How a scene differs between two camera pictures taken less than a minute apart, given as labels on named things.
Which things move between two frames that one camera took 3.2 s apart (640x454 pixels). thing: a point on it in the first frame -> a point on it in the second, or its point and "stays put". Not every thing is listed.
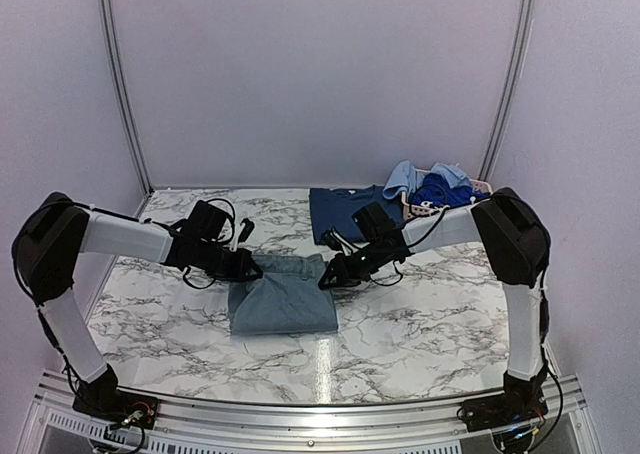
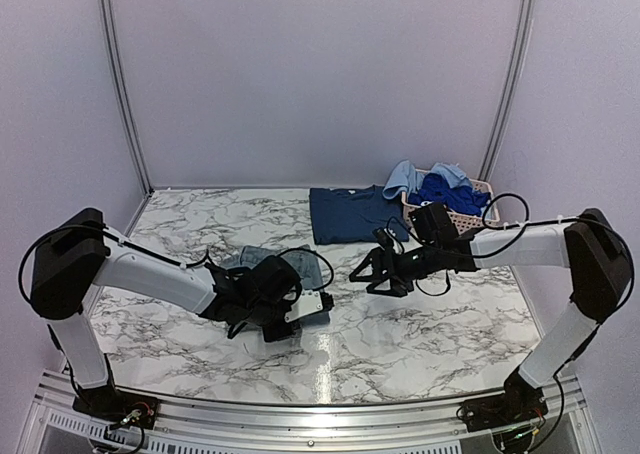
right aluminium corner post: [526, 19] stays put
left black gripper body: [223, 268] -> [273, 334]
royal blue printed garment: [436, 189] stays put
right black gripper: [341, 271] -> [379, 258]
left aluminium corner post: [123, 81] stays put
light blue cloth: [404, 176] stays put
